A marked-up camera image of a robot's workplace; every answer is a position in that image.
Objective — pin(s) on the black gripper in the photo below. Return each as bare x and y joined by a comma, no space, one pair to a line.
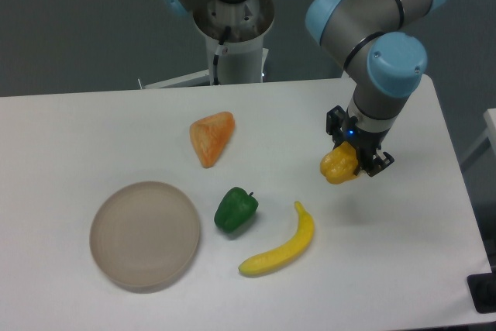
368,141

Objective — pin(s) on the yellow bell pepper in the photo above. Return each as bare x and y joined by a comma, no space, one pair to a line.
339,165

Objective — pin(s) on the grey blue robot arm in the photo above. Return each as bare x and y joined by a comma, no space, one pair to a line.
364,37

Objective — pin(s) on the green bell pepper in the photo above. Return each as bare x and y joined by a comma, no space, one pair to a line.
236,208

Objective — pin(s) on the beige round plate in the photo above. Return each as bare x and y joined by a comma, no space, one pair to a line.
144,237

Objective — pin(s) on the white furniture at right edge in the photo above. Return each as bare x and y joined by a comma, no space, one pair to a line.
483,143

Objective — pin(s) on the yellow banana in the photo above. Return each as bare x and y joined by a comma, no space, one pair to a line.
279,257

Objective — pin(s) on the orange triangular bread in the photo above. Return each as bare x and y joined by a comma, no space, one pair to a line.
210,135

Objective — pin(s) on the black device at table edge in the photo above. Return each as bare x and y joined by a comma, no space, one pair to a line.
482,291

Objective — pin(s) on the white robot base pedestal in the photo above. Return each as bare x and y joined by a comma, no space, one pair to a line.
234,37

